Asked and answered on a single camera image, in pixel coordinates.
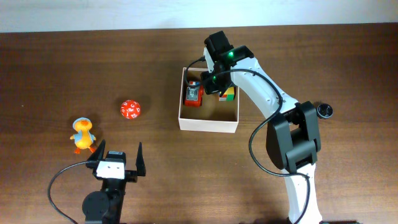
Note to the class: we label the orange plush duck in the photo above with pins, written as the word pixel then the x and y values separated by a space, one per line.
pixel 83 139

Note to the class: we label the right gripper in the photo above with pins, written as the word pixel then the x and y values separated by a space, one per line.
pixel 209 86

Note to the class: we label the colourful puzzle cube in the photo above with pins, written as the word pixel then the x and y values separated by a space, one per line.
pixel 228 95

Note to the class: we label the white cardboard box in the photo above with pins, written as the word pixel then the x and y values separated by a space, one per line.
pixel 212 116

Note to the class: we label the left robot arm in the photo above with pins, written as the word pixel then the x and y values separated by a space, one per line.
pixel 105 205

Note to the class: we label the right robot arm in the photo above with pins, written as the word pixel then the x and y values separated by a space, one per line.
pixel 293 137

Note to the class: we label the black round cap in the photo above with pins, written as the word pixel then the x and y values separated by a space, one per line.
pixel 324 111

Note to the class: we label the red letter ball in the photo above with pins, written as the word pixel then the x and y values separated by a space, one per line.
pixel 130 109

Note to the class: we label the red toy car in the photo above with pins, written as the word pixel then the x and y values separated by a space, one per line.
pixel 193 96

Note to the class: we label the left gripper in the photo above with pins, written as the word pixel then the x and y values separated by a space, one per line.
pixel 132 174

